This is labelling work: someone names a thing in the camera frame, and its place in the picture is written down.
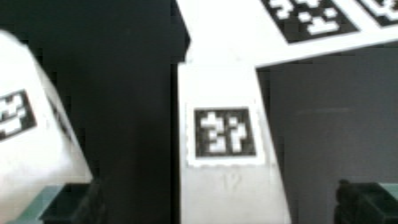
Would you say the white table leg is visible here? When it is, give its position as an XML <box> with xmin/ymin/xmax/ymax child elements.
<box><xmin>0</xmin><ymin>30</ymin><xmax>92</xmax><ymax>224</ymax></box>
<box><xmin>178</xmin><ymin>64</ymin><xmax>291</xmax><ymax>224</ymax></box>

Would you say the white marker base plate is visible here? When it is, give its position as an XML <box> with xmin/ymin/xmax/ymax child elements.
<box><xmin>174</xmin><ymin>0</ymin><xmax>398</xmax><ymax>69</ymax></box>

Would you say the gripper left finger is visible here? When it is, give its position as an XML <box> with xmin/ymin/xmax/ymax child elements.
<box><xmin>16</xmin><ymin>181</ymin><xmax>107</xmax><ymax>224</ymax></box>

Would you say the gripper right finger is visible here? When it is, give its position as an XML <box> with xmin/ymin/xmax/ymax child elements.
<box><xmin>334</xmin><ymin>180</ymin><xmax>398</xmax><ymax>224</ymax></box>

